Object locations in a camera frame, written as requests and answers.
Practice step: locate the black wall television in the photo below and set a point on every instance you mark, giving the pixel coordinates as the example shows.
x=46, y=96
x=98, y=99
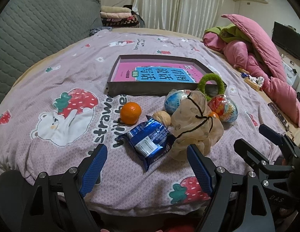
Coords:
x=287, y=39

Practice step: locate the green garment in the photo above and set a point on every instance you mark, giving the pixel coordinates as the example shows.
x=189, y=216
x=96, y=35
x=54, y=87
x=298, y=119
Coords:
x=229, y=33

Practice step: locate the snack pile on bed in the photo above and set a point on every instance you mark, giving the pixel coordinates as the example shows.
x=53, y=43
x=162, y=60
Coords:
x=254, y=82

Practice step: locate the pink quilted duvet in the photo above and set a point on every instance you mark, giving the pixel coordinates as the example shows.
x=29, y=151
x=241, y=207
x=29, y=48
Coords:
x=261, y=59

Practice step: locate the pink and blue book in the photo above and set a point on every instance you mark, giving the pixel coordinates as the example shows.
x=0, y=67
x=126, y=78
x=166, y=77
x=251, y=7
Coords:
x=158, y=72

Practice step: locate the pink strawberry bear blanket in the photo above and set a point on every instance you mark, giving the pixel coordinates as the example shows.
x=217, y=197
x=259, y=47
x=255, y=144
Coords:
x=54, y=116

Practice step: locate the white striped curtain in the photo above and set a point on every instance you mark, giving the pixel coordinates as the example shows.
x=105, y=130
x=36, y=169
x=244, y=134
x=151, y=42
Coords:
x=191, y=17

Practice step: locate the grey quilted headboard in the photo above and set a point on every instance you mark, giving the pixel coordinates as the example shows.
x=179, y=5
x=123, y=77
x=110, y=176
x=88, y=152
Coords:
x=31, y=30

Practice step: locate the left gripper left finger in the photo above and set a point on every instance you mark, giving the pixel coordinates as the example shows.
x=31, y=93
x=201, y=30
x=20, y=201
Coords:
x=90, y=169

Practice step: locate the blue snack packet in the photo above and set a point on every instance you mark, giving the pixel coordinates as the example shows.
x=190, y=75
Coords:
x=150, y=140

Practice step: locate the walnut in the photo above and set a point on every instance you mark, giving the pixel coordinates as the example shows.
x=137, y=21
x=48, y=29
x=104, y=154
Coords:
x=163, y=117

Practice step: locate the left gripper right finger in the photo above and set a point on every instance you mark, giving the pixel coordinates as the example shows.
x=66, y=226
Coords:
x=202, y=167

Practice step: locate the stack of folded blankets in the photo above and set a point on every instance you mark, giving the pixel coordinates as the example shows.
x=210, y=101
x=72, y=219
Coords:
x=119, y=17

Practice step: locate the beige organza drawstring pouch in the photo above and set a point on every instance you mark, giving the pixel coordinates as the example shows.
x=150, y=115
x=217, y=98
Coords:
x=193, y=125

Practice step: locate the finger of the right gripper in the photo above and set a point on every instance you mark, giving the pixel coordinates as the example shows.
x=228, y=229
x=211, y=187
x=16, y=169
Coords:
x=284, y=142
x=251, y=153

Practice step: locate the blue surprise egg toy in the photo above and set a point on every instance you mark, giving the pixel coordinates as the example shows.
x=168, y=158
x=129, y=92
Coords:
x=173, y=99

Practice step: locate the black remote control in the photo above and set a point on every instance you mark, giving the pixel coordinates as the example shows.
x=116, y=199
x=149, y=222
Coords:
x=279, y=115

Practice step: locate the red surprise egg toy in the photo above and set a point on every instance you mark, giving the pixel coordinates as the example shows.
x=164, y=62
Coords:
x=224, y=107

